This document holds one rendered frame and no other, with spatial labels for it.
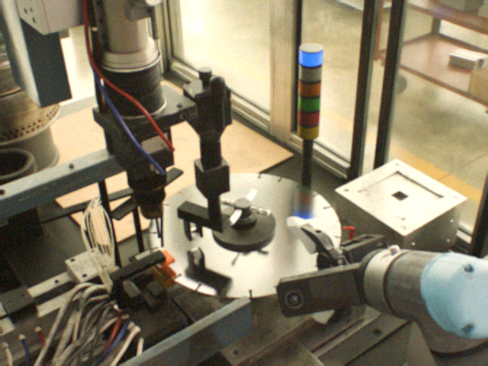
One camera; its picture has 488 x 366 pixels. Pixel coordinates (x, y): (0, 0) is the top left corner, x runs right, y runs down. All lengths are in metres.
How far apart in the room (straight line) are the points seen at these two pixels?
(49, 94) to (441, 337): 0.59
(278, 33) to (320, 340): 0.77
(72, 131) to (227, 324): 1.06
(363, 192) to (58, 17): 0.70
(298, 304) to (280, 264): 0.24
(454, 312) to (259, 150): 1.10
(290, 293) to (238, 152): 0.91
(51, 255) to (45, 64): 0.48
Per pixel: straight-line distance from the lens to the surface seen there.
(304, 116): 1.23
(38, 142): 1.58
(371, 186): 1.26
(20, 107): 1.48
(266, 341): 1.01
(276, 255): 1.00
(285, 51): 1.55
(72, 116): 1.89
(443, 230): 1.26
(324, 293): 0.75
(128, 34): 0.76
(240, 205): 1.02
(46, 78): 0.89
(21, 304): 1.10
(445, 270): 0.61
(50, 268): 1.23
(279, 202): 1.11
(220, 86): 0.79
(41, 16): 0.78
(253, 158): 1.60
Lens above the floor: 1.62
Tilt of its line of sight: 35 degrees down
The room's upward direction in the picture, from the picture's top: 2 degrees counter-clockwise
